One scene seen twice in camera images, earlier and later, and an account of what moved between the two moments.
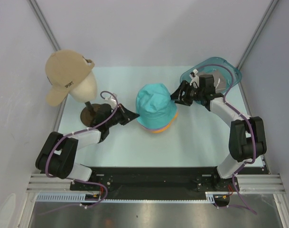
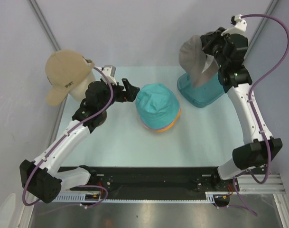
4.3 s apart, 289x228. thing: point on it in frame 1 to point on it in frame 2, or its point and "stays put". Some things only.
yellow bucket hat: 166,128 to 172,125
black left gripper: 126,115 to 129,95
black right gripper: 177,96 to 209,40
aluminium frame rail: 248,184 stays put
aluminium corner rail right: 250,46 stays put
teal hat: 156,108 stays put
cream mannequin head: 85,91 stays put
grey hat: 219,81 to 200,67
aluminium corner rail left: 44,24 stays put
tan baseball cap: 65,70 stays put
